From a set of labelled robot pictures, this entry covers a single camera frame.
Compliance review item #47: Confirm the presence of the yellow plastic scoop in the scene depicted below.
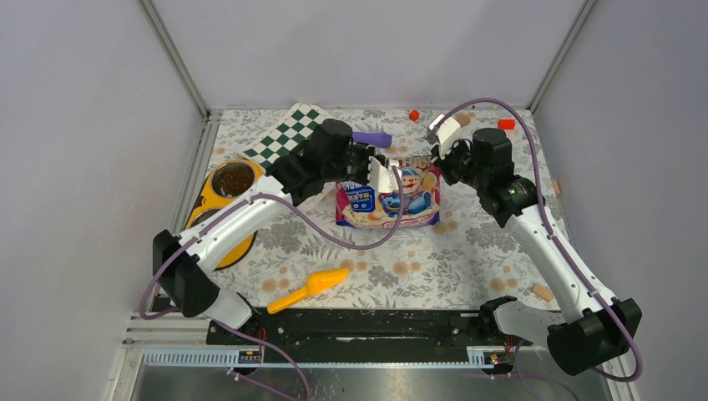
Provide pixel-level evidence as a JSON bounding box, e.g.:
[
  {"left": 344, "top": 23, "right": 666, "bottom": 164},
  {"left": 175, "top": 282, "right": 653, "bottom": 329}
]
[{"left": 266, "top": 268, "right": 349, "bottom": 314}]

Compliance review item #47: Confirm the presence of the purple plastic cylinder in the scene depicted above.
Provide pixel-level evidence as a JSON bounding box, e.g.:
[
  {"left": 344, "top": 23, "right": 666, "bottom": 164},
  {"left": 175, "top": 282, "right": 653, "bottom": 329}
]
[{"left": 352, "top": 131, "right": 392, "bottom": 149}]

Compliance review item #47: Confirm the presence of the red rectangular block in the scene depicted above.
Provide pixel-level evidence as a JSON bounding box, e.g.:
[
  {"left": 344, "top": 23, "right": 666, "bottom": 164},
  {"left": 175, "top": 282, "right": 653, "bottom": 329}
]
[{"left": 497, "top": 119, "right": 516, "bottom": 130}]

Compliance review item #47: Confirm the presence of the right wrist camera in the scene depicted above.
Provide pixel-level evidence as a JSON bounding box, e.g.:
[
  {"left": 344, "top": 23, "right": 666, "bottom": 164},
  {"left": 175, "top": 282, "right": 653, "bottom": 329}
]
[{"left": 424, "top": 114, "right": 463, "bottom": 160}]

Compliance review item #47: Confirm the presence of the yellow double pet bowl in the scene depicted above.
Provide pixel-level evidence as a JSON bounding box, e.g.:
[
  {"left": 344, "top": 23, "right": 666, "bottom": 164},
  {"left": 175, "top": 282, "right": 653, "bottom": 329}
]
[{"left": 185, "top": 159, "right": 266, "bottom": 272}]

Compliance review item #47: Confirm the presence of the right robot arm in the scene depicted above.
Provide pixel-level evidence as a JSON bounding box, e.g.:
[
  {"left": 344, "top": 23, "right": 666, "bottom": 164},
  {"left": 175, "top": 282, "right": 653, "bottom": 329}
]
[{"left": 427, "top": 128, "right": 643, "bottom": 381}]

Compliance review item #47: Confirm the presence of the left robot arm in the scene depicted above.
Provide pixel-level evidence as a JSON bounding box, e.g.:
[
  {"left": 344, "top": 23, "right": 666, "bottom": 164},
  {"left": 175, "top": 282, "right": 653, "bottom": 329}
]
[{"left": 147, "top": 119, "right": 386, "bottom": 343}]

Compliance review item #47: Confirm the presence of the floral tablecloth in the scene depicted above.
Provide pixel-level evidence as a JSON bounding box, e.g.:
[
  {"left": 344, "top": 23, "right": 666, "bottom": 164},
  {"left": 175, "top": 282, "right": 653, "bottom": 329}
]
[{"left": 206, "top": 109, "right": 568, "bottom": 310}]

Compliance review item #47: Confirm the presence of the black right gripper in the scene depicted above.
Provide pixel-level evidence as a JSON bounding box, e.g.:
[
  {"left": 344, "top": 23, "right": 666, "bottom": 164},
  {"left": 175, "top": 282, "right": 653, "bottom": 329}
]
[{"left": 434, "top": 135, "right": 490, "bottom": 190}]

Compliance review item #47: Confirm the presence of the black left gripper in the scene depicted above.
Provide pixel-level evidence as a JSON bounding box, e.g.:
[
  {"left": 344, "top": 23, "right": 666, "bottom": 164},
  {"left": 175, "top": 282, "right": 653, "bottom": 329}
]
[{"left": 322, "top": 143, "right": 382, "bottom": 185}]

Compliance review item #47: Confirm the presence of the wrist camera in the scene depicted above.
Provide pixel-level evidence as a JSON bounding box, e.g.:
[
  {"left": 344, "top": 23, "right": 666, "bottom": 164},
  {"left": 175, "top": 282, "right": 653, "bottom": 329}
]
[
  {"left": 368, "top": 156, "right": 400, "bottom": 193},
  {"left": 424, "top": 114, "right": 463, "bottom": 160}
]

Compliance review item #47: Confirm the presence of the green white checkered board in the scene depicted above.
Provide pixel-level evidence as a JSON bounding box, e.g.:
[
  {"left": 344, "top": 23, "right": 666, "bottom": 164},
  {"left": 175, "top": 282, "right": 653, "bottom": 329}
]
[{"left": 242, "top": 103, "right": 336, "bottom": 209}]

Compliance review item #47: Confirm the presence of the cat food bag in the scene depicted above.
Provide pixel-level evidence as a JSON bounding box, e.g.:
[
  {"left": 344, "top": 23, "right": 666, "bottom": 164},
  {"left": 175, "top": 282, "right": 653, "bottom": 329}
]
[{"left": 336, "top": 156, "right": 441, "bottom": 230}]

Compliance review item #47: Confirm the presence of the brown wooden block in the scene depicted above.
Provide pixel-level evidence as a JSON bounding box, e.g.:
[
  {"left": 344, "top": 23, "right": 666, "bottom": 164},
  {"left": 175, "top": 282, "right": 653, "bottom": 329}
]
[{"left": 453, "top": 113, "right": 472, "bottom": 127}]

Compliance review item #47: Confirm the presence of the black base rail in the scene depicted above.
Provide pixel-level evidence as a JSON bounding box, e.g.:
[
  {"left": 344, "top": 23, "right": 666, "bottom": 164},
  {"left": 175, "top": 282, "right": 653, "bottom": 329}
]
[{"left": 240, "top": 307, "right": 519, "bottom": 366}]

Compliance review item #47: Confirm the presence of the wooden dowel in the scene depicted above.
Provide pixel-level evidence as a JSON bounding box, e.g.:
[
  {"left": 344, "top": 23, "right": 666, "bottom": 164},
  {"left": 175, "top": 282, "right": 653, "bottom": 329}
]
[{"left": 531, "top": 283, "right": 554, "bottom": 302}]

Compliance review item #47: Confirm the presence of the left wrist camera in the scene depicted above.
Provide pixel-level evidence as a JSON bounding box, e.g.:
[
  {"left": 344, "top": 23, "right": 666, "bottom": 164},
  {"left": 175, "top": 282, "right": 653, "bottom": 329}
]
[{"left": 368, "top": 156, "right": 400, "bottom": 193}]

